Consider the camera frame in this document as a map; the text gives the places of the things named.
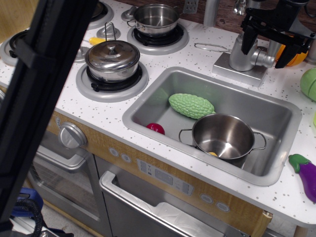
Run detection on far rear stove burner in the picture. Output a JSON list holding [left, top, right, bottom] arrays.
[[87, 1, 114, 30]]

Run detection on green toy cabbage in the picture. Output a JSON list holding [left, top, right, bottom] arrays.
[[300, 68, 316, 101]]

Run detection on lidded steel pot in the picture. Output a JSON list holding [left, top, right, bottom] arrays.
[[85, 40, 140, 82]]

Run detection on steel pot in sink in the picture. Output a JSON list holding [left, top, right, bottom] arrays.
[[178, 114, 267, 168]]

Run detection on silver toy faucet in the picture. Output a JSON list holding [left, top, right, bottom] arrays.
[[212, 33, 276, 88]]

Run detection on purple toy eggplant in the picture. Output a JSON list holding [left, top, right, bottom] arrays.
[[289, 154, 316, 202]]

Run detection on silver sink basin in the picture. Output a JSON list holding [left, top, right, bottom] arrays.
[[123, 67, 302, 186]]

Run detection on silver faucet lever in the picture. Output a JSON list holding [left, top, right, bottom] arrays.
[[250, 47, 276, 68]]

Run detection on orange yellow toy vegetable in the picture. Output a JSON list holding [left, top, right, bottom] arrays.
[[276, 44, 308, 67]]

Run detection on toy dishwasher door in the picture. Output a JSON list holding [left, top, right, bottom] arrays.
[[95, 157, 247, 237]]

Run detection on open steel pot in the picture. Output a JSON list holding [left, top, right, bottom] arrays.
[[127, 3, 180, 37]]

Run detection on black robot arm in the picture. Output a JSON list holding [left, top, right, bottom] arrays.
[[241, 0, 316, 69]]

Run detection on wire loop utensil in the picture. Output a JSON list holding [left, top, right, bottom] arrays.
[[194, 43, 231, 53]]

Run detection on red toy fruit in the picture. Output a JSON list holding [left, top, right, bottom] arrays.
[[146, 123, 165, 135]]

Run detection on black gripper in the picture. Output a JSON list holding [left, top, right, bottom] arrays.
[[241, 0, 316, 69]]

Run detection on silver control panel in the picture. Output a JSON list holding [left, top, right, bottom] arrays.
[[136, 159, 194, 196]]

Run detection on left stove burner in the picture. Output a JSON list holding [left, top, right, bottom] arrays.
[[0, 29, 29, 67]]

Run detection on blue clamp with cable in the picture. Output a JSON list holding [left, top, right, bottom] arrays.
[[6, 188, 55, 237]]

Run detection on black camera frame post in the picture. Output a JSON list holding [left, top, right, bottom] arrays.
[[0, 0, 97, 237]]

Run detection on silver oven knob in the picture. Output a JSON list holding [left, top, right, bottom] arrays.
[[58, 122, 87, 149]]

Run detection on front stove burner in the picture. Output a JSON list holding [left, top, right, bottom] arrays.
[[76, 63, 149, 103]]

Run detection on green bitter melon toy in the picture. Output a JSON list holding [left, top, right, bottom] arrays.
[[168, 93, 216, 119]]

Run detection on silver spatula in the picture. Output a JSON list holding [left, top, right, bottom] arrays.
[[183, 0, 199, 14]]

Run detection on yellow toy corn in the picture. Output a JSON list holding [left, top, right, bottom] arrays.
[[88, 37, 106, 45]]

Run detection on toy oven door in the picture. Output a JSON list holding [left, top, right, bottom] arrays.
[[28, 131, 112, 237]]

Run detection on stove burner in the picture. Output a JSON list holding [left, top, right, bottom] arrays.
[[0, 29, 29, 67], [127, 24, 189, 55], [87, 1, 114, 30], [76, 63, 149, 103]]

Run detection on silver cylinder post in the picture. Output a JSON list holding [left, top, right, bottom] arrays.
[[203, 0, 219, 27]]

